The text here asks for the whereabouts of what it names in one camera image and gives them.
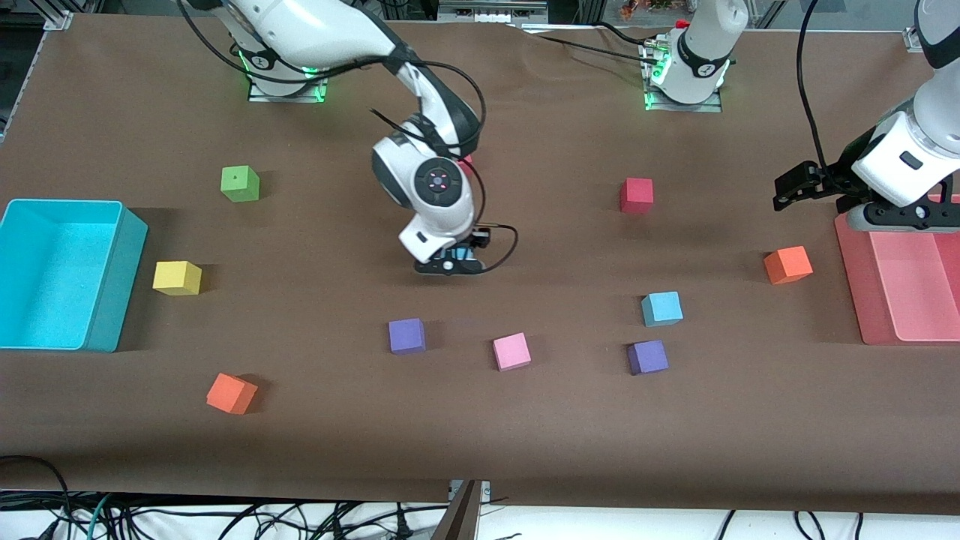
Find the green foam block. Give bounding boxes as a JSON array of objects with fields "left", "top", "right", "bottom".
[{"left": 220, "top": 166, "right": 261, "bottom": 203}]

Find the purple foam block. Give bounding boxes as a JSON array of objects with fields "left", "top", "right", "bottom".
[
  {"left": 627, "top": 340, "right": 670, "bottom": 376},
  {"left": 388, "top": 318, "right": 427, "bottom": 356}
]

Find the yellow foam block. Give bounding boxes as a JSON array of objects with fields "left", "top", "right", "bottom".
[{"left": 152, "top": 260, "right": 203, "bottom": 296}]

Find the black looped floor cable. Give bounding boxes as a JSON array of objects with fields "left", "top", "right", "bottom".
[{"left": 0, "top": 455, "right": 74, "bottom": 540}]

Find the green floor cable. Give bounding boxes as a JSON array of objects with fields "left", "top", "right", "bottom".
[{"left": 86, "top": 493, "right": 113, "bottom": 540}]

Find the pink foam block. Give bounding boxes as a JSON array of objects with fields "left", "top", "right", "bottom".
[{"left": 493, "top": 332, "right": 533, "bottom": 372}]

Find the orange foam block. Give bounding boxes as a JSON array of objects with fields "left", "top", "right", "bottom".
[
  {"left": 763, "top": 245, "right": 814, "bottom": 285},
  {"left": 206, "top": 372, "right": 259, "bottom": 416}
]

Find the cyan plastic bin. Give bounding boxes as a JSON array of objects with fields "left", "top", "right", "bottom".
[{"left": 0, "top": 199, "right": 149, "bottom": 353}]

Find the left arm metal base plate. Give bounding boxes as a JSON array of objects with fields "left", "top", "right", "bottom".
[{"left": 643, "top": 88, "right": 724, "bottom": 113}]

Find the black camera post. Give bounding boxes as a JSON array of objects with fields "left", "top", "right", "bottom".
[{"left": 431, "top": 480, "right": 485, "bottom": 540}]

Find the brown table cover sheet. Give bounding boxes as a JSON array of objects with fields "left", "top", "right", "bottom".
[{"left": 0, "top": 13, "right": 960, "bottom": 517}]

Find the black cable to arm base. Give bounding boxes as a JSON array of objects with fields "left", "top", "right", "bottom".
[{"left": 536, "top": 21, "right": 655, "bottom": 59}]

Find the aluminium frame bar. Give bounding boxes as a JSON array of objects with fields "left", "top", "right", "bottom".
[{"left": 439, "top": 0, "right": 548, "bottom": 23}]

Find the pink plastic bin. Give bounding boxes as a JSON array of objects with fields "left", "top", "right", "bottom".
[{"left": 834, "top": 193, "right": 960, "bottom": 347}]

